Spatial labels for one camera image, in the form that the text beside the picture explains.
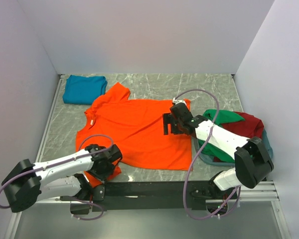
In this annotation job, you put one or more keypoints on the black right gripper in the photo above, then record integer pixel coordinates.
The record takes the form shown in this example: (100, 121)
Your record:
(168, 118)

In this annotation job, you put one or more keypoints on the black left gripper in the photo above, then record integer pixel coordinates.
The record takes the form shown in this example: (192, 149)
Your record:
(110, 168)

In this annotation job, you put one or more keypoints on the orange t shirt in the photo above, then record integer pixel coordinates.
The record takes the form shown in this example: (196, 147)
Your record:
(136, 127)

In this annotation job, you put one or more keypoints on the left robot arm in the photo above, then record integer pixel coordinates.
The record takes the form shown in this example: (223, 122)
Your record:
(67, 176)

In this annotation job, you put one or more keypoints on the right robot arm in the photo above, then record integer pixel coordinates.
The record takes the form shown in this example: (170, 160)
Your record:
(252, 161)

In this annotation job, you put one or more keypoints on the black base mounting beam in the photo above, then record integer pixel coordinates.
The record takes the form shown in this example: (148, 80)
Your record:
(153, 195)

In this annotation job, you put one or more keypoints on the green t shirt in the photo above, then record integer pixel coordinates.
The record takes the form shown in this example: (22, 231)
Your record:
(222, 143)

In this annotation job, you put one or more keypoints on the folded blue t shirt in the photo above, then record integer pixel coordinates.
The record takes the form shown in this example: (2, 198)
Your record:
(84, 90)

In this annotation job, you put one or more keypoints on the dark red t shirt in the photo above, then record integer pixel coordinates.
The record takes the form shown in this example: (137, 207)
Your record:
(240, 123)

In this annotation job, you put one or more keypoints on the teal plastic basket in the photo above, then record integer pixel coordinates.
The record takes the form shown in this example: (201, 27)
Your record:
(211, 161)

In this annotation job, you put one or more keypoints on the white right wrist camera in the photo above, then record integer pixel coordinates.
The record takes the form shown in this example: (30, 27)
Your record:
(177, 101)

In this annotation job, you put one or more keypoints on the aluminium left side rail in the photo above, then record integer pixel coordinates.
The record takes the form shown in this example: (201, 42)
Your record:
(47, 127)

